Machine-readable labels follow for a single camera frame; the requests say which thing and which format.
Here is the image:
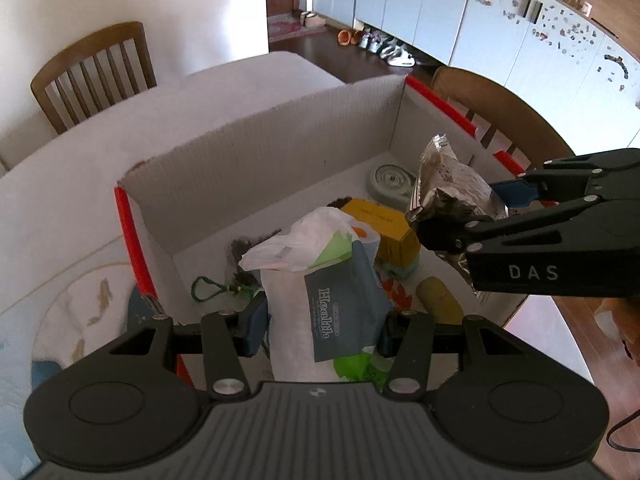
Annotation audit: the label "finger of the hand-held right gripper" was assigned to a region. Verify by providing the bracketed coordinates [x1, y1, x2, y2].
[415, 194, 617, 257]
[490, 147, 640, 207]

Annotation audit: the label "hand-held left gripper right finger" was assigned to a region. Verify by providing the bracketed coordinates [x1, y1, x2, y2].
[377, 309, 538, 402]

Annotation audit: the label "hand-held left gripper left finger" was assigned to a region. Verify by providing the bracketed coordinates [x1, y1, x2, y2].
[107, 292, 271, 401]

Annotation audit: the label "white printed plastic bag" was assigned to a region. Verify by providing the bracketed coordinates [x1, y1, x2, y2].
[239, 206, 397, 387]

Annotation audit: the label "green tassel ornament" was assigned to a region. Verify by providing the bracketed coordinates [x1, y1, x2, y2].
[192, 276, 263, 306]

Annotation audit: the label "mustard yellow cylinder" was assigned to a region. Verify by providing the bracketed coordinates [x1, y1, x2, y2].
[416, 276, 465, 326]

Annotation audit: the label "silver foil bag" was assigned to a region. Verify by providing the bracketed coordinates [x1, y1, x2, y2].
[405, 134, 508, 293]

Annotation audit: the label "yellow box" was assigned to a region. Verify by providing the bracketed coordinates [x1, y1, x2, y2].
[340, 198, 422, 267]

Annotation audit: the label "light green tape measure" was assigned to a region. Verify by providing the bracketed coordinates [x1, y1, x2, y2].
[367, 162, 421, 206]

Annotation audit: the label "red cardboard box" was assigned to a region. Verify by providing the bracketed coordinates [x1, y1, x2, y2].
[114, 74, 533, 391]

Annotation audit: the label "curved-back wooden chair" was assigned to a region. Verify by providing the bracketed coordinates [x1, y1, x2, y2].
[430, 65, 576, 173]

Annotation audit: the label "row of shoes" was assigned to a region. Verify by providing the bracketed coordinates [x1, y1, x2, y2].
[357, 27, 417, 67]

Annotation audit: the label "patterned pink rug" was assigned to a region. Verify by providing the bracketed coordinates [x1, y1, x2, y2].
[267, 12, 326, 43]

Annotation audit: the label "slatted wooden chair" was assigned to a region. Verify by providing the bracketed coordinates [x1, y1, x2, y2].
[30, 21, 158, 135]

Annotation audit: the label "white wall cabinet unit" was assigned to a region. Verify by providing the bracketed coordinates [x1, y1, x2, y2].
[310, 0, 640, 146]

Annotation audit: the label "black cable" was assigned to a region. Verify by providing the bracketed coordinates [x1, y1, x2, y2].
[606, 410, 640, 453]

